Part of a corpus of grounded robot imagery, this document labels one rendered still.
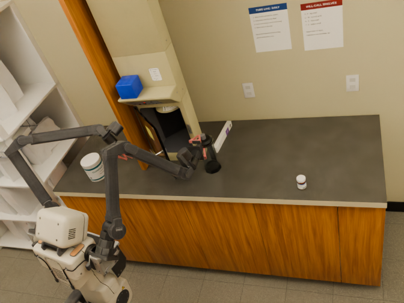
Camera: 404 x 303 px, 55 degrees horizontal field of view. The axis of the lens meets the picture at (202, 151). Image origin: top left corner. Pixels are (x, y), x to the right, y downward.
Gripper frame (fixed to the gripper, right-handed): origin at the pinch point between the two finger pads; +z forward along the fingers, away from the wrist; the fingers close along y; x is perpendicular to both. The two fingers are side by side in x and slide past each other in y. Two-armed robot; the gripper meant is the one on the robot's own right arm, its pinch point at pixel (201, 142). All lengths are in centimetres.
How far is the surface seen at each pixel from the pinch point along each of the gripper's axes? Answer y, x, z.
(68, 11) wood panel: 83, 45, 2
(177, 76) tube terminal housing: 33.9, 8.9, 16.5
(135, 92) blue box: 34.6, 28.6, 1.8
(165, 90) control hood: 31.4, 14.0, 7.1
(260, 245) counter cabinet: -75, -24, -14
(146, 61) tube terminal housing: 47, 21, 12
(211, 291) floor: -120, 18, -26
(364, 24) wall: 32, -86, 55
